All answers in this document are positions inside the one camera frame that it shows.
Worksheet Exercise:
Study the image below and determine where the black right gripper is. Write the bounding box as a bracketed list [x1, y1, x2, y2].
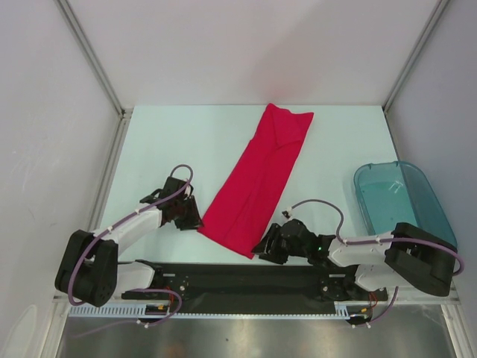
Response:
[250, 223, 309, 265]

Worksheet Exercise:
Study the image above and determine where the red t shirt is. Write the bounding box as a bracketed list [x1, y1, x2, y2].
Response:
[198, 104, 314, 259]

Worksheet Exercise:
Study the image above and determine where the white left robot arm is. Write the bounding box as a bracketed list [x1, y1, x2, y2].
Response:
[54, 176, 203, 307]

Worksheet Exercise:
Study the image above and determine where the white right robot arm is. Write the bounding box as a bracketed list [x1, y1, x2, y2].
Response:
[252, 219, 458, 299]

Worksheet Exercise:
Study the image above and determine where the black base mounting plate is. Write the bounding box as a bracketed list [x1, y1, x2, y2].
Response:
[121, 263, 388, 307]

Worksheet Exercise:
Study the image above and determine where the teal plastic basin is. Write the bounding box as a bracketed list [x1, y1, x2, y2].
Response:
[353, 161, 458, 247]

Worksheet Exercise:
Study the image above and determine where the white cable duct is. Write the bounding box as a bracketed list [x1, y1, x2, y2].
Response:
[69, 302, 371, 321]

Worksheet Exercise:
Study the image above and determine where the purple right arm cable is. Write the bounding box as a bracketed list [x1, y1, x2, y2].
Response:
[281, 198, 465, 331]

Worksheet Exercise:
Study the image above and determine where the left aluminium corner post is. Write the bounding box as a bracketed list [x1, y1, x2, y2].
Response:
[54, 0, 125, 117]

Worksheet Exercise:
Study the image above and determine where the aluminium corner post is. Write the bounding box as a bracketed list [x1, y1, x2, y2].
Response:
[54, 0, 125, 117]
[382, 0, 453, 116]

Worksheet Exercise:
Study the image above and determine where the right aluminium corner post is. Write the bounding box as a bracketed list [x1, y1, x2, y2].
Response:
[382, 0, 453, 116]

